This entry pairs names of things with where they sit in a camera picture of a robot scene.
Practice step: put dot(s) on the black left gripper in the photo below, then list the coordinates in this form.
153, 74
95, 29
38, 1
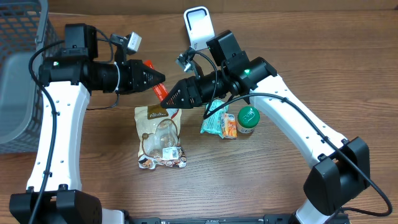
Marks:
133, 67

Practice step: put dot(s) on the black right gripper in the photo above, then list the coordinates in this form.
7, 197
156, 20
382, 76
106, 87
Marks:
185, 88

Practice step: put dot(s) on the red stick snack packet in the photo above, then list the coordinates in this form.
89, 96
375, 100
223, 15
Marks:
160, 90

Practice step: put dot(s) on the teal snack packet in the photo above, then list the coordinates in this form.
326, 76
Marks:
221, 123

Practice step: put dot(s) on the beige dried food bag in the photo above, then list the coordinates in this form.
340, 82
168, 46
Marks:
158, 130

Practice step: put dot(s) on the green lid jar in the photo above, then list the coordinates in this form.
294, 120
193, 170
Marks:
248, 119

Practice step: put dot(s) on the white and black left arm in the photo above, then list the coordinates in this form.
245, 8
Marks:
67, 79

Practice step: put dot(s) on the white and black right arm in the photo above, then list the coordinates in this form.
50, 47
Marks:
339, 167

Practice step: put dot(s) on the white barcode scanner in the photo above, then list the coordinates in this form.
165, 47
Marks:
199, 26

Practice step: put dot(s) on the grey plastic mesh basket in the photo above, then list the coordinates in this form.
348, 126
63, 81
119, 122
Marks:
25, 28

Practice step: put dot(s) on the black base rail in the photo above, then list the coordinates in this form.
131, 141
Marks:
217, 220

